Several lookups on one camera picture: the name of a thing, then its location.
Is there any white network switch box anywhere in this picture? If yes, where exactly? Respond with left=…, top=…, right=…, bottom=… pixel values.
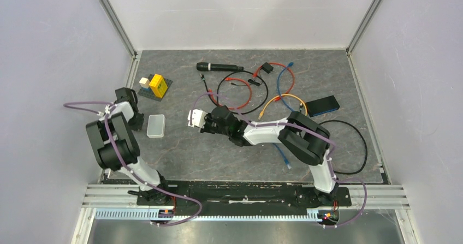
left=146, top=114, right=166, bottom=139

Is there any yellow ethernet cable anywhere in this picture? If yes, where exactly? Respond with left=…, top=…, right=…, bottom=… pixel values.
left=258, top=93, right=308, bottom=121

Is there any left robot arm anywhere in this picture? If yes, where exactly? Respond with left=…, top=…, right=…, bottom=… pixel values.
left=86, top=87, right=171, bottom=205

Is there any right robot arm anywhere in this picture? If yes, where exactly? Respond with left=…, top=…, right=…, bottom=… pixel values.
left=188, top=106, right=338, bottom=205

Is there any cream toy brick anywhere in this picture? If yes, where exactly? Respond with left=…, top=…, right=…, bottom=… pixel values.
left=139, top=78, right=150, bottom=89

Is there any yellow toy brick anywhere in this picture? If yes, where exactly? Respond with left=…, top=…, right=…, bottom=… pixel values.
left=149, top=74, right=168, bottom=98

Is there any black microphone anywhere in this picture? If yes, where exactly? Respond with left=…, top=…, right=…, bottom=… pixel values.
left=196, top=62, right=244, bottom=72

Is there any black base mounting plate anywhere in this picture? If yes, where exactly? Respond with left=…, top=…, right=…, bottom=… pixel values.
left=128, top=181, right=352, bottom=216

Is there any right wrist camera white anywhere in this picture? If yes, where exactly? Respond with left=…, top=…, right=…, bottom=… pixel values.
left=187, top=109, right=207, bottom=129

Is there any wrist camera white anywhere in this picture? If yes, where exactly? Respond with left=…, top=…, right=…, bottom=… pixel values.
left=98, top=104, right=120, bottom=122
left=187, top=109, right=207, bottom=129

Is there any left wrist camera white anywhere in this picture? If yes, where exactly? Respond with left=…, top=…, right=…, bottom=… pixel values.
left=98, top=104, right=120, bottom=122

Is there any red cable loop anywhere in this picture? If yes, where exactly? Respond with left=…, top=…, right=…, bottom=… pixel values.
left=208, top=77, right=253, bottom=111

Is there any black cable loop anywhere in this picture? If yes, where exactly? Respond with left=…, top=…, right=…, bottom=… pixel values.
left=199, top=70, right=270, bottom=115

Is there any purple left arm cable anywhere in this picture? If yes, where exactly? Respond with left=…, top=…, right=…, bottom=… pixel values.
left=63, top=101, right=203, bottom=228

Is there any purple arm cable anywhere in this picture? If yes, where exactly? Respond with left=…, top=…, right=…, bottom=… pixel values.
left=189, top=92, right=368, bottom=229
left=63, top=101, right=203, bottom=228

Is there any white cable duct strip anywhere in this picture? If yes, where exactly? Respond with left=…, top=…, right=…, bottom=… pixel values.
left=94, top=208, right=322, bottom=222

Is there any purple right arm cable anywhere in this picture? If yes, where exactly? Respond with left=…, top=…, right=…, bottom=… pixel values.
left=189, top=92, right=368, bottom=229

